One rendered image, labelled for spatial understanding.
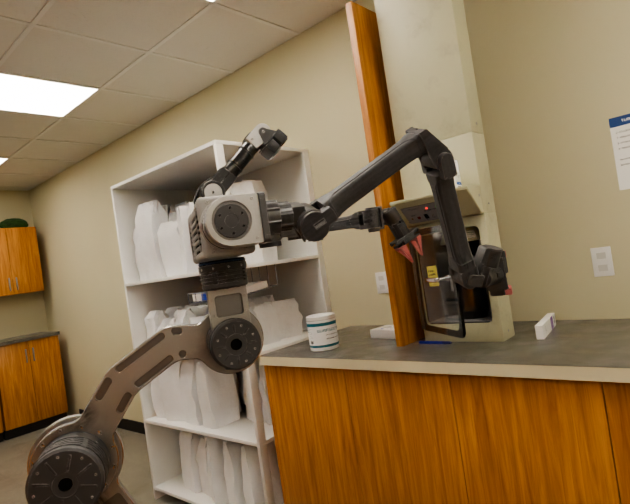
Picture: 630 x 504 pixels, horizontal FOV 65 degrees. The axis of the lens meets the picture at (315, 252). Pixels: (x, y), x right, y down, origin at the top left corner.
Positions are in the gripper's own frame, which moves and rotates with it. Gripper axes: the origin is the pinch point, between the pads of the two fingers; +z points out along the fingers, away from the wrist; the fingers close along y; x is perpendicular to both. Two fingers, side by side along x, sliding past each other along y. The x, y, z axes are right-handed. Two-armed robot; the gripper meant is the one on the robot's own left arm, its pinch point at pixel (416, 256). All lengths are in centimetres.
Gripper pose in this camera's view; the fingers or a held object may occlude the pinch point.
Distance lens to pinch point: 179.8
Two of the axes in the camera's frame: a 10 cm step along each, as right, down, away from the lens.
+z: 5.4, 8.4, 1.0
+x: 2.6, -0.5, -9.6
